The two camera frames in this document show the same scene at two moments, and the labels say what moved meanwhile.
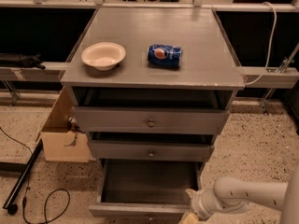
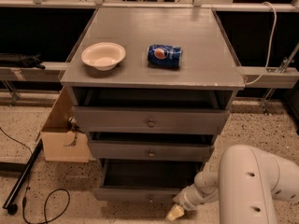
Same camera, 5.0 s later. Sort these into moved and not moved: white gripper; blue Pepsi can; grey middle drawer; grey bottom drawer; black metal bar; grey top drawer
Moved: white gripper; grey bottom drawer
Not moved: grey top drawer; black metal bar; grey middle drawer; blue Pepsi can
